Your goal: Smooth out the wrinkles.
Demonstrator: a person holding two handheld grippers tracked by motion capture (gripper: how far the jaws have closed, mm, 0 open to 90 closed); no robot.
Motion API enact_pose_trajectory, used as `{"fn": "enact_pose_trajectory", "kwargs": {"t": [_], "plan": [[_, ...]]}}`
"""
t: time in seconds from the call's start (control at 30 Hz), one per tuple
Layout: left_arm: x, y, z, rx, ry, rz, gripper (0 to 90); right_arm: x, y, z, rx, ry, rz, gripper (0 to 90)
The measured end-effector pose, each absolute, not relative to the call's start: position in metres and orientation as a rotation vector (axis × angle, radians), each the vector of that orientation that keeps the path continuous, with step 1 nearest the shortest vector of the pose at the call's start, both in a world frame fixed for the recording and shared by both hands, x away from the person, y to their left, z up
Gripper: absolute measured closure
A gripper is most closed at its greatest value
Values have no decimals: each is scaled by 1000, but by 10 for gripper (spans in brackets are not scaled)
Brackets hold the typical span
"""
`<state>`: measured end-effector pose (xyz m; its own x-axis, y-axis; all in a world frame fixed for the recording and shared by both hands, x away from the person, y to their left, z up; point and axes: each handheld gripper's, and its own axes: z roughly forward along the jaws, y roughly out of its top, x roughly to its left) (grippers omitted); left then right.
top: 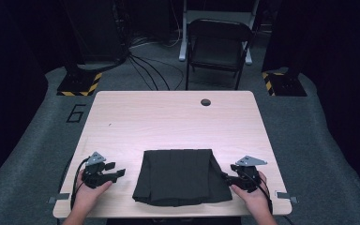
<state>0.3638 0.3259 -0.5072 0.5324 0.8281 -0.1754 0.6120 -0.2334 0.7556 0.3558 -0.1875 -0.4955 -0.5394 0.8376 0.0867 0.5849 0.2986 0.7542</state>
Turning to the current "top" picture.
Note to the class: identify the person's right hand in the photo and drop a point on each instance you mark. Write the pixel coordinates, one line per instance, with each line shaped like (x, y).
(254, 198)

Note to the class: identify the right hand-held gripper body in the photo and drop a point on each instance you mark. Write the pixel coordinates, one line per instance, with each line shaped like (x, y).
(248, 175)

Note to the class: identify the white metal desk frame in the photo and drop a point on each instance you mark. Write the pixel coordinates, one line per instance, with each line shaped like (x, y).
(200, 14)

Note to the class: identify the person's left hand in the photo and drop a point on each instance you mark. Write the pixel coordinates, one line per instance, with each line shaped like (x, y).
(87, 195)

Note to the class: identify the grey tape strip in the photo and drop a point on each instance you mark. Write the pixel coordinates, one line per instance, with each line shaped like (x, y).
(286, 196)
(60, 197)

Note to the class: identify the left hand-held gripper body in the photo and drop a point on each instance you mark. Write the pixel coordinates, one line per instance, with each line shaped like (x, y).
(95, 175)

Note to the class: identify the black pleated skirt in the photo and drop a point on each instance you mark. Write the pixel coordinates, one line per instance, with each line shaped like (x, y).
(181, 178)

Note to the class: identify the black stand base hazard tape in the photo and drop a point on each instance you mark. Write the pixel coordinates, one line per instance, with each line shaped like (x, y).
(286, 84)
(78, 83)

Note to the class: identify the dark equipment cabinet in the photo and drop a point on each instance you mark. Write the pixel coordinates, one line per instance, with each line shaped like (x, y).
(93, 31)

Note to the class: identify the dark curtain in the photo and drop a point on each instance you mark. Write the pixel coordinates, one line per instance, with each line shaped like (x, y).
(9, 78)
(340, 78)

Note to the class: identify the black folding chair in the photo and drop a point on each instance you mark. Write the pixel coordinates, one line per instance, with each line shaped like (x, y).
(217, 47)

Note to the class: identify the black tape floor number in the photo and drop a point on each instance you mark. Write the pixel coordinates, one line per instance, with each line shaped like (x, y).
(75, 113)

